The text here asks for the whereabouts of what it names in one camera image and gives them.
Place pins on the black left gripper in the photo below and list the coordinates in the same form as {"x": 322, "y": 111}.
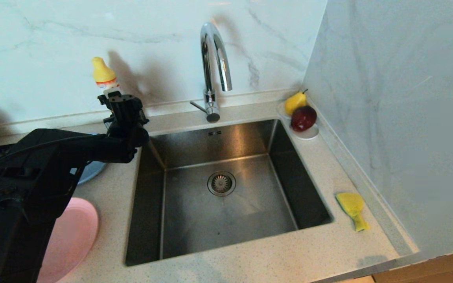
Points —
{"x": 128, "y": 135}

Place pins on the yellow-capped orange dish soap bottle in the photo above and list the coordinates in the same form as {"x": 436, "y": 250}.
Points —
{"x": 104, "y": 74}

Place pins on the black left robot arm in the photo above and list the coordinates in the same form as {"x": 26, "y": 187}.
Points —
{"x": 26, "y": 188}

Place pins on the stainless steel sink basin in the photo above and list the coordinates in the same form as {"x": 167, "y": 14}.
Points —
{"x": 195, "y": 220}

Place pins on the yellow green sponge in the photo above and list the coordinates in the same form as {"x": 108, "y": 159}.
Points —
{"x": 351, "y": 204}

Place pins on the blue plastic plate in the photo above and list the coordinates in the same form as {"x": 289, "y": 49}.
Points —
{"x": 92, "y": 173}

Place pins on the chrome gooseneck faucet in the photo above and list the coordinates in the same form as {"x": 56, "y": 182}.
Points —
{"x": 210, "y": 100}

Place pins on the pink plastic plate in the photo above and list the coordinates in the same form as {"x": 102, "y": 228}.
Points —
{"x": 73, "y": 236}

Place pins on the small white saucer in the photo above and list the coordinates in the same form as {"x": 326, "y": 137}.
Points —
{"x": 308, "y": 135}
{"x": 280, "y": 111}

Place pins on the yellow pear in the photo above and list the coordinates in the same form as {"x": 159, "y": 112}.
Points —
{"x": 294, "y": 103}

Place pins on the dark red apple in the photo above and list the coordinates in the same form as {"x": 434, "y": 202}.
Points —
{"x": 303, "y": 118}

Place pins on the wooden cabinet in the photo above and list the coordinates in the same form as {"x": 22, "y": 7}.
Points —
{"x": 439, "y": 269}

